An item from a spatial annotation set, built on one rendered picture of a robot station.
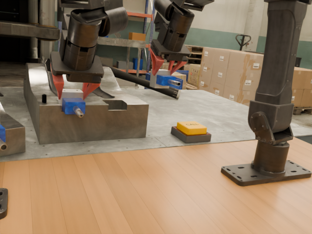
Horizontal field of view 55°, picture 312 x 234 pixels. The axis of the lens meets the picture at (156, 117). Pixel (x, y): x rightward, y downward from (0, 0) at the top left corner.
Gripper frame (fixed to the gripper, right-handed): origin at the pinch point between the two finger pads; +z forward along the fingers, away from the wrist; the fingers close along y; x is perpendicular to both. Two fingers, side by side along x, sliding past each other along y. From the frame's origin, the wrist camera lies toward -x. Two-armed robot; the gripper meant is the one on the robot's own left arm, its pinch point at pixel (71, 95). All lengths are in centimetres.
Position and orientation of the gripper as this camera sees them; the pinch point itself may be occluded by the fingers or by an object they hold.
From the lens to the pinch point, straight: 70.8
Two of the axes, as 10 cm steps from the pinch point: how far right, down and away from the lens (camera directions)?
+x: 3.2, 7.2, -6.2
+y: -8.9, 0.1, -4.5
